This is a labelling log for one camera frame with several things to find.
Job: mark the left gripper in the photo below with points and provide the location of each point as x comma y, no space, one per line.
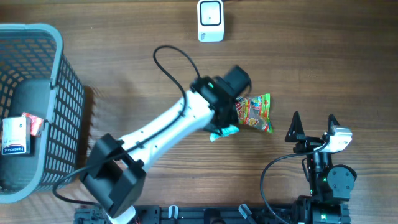
233,119

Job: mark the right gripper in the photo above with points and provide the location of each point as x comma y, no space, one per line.
294,135

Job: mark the teal wet wipes pack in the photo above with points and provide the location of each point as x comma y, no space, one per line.
223,132

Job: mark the colourful gummy candy bag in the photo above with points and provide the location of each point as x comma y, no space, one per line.
254,112

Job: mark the red tissue pack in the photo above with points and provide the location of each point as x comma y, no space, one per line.
36,124

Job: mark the white blue plaster box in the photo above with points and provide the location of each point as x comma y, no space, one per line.
15,136

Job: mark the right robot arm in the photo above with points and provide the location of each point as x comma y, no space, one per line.
330,185

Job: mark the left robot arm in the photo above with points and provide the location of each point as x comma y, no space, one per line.
118,167

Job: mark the white barcode scanner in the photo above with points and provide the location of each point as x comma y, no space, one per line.
210,20

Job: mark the grey plastic mesh basket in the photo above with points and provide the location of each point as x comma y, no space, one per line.
36,78

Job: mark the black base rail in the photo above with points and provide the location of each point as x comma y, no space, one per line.
174,214

